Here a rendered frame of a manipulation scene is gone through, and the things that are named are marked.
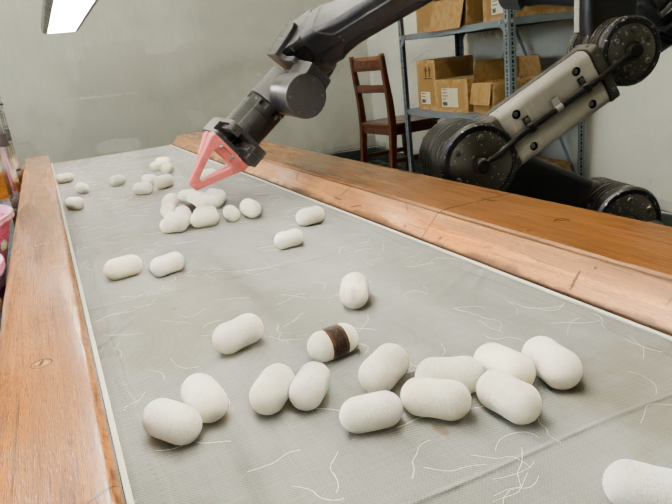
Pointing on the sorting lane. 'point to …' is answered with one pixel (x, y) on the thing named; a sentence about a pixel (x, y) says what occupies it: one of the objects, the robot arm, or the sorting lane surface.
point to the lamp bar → (51, 13)
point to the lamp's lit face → (68, 15)
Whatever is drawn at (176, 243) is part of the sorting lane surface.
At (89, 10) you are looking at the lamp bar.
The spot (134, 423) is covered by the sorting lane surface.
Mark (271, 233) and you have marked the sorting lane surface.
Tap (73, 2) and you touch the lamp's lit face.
